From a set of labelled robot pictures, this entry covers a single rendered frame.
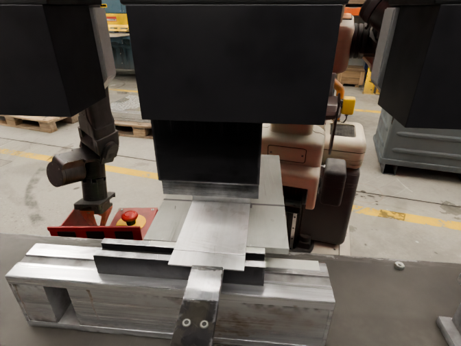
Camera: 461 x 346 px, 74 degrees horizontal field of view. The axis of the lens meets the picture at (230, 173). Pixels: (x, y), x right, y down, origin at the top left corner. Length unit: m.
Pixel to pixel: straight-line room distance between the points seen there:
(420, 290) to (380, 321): 0.10
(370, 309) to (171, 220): 0.31
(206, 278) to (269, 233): 0.11
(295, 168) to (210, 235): 0.64
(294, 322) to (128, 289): 0.20
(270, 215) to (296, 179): 0.56
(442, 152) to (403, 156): 0.26
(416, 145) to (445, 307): 2.33
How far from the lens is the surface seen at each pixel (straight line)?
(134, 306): 0.42
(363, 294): 0.53
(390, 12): 0.31
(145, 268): 0.39
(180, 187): 0.32
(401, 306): 0.54
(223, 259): 0.36
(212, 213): 0.43
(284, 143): 0.97
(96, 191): 0.80
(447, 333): 0.52
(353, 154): 1.26
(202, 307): 0.31
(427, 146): 2.86
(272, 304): 0.38
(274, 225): 0.41
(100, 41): 0.32
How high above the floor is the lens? 1.25
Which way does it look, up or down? 29 degrees down
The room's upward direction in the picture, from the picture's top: straight up
